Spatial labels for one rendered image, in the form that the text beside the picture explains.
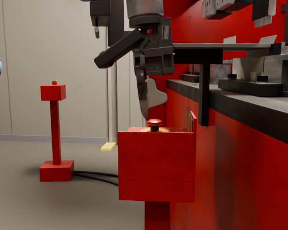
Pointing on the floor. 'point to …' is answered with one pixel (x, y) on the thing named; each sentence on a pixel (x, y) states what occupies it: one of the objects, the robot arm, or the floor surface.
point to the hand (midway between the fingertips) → (143, 114)
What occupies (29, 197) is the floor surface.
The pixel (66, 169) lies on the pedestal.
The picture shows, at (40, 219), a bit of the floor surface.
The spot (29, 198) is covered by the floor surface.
